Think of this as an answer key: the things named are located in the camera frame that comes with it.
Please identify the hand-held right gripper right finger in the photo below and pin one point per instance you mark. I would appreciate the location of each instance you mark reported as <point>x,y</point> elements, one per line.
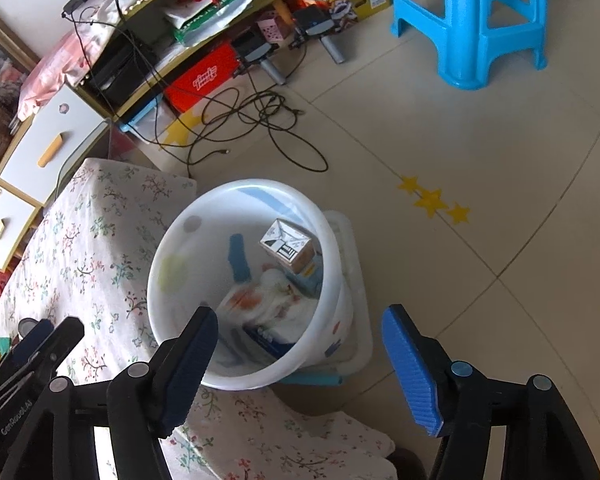
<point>410,375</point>

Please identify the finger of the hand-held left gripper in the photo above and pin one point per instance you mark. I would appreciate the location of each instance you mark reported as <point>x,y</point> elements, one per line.
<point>35,332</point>
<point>65,342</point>

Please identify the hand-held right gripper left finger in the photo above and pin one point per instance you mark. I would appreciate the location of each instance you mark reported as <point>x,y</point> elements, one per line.
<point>185,375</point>

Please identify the white plastic bucket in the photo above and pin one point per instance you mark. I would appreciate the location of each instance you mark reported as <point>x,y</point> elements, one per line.
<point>180,240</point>

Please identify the dark blue packet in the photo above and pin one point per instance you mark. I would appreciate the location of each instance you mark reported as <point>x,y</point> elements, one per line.
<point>262,340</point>

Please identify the white plastic storage box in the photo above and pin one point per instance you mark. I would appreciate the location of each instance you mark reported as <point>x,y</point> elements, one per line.
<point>355,285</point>

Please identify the floral tablecloth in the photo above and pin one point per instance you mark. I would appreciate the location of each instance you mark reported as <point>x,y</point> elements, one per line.
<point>90,240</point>

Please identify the white plastic wrapper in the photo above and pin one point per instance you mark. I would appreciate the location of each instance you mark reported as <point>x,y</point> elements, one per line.
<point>275,300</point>

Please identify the blue and white box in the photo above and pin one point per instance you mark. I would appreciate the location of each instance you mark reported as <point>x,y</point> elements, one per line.
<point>310,275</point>

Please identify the small brown carton box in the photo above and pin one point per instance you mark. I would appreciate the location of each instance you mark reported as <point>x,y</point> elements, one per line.
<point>286,242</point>

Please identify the large yellow star floor sticker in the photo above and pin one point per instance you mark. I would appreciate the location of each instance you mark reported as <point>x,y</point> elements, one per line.
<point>180,130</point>

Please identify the framed picture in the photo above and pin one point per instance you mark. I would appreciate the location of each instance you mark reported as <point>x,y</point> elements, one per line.
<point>0,75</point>

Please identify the pink lace cloth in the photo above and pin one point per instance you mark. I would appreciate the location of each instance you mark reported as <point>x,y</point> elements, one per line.
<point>60,60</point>

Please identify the black printer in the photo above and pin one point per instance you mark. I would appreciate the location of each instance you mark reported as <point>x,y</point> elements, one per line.
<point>120,70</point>

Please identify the red box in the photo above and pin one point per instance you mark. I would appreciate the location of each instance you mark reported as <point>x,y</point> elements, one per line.
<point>200,77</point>

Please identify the green and white bag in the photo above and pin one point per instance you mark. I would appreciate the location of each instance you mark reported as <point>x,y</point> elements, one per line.
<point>205,17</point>

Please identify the pink patterned box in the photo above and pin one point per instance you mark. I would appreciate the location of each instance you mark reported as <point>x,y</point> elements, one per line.
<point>271,26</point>

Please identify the blue plastic stool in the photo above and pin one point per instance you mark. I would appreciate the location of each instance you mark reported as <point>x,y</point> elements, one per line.
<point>472,20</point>

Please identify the colourful snack packets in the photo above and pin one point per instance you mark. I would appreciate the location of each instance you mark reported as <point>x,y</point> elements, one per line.
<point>330,7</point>

